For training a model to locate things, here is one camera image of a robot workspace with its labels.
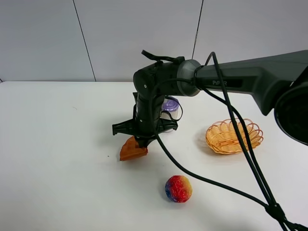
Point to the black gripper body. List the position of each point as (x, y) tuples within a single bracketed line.
[(146, 118)]

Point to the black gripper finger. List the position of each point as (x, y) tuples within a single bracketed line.
[(143, 142)]

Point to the orange waffle wedge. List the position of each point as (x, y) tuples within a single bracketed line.
[(131, 150)]

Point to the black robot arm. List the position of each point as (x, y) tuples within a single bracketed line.
[(277, 83)]

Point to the woven yellow basket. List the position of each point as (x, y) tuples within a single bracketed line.
[(222, 139)]

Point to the white cup with purple lid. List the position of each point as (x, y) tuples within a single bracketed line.
[(170, 108)]

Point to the multicolour galaxy ball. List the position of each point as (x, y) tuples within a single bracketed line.
[(178, 189)]

